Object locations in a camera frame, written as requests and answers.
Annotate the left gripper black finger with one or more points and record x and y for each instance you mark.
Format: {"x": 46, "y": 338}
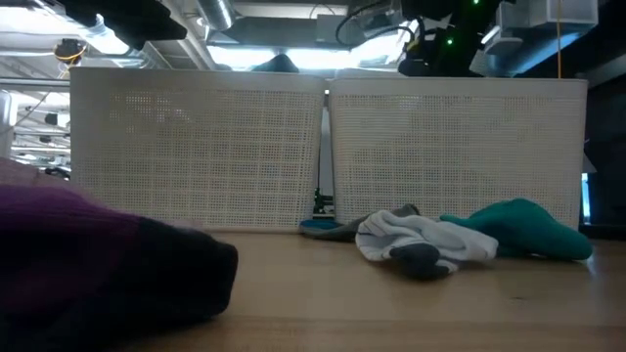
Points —
{"x": 132, "y": 22}

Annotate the white perforated plastic basket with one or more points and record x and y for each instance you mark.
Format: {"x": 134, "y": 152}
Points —
{"x": 195, "y": 146}
{"x": 455, "y": 146}

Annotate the grey ceiling box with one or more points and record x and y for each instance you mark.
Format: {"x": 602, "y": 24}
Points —
{"x": 327, "y": 34}

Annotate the white column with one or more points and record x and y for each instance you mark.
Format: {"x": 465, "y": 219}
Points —
{"x": 7, "y": 122}

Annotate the white sock grey toe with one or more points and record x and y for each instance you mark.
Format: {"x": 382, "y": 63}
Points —
{"x": 440, "y": 239}

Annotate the grey sock blue cuff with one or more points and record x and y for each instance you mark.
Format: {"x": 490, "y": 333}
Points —
{"x": 337, "y": 231}

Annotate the purple black teal sock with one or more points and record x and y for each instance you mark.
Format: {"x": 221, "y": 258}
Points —
{"x": 73, "y": 254}

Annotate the large silver ventilation duct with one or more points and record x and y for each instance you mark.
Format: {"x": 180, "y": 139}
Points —
{"x": 147, "y": 56}

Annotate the silver round ventilation duct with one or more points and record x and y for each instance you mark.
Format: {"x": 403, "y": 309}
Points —
{"x": 217, "y": 14}

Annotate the metal ceiling duct box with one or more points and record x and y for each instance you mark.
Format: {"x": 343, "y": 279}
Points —
{"x": 548, "y": 13}

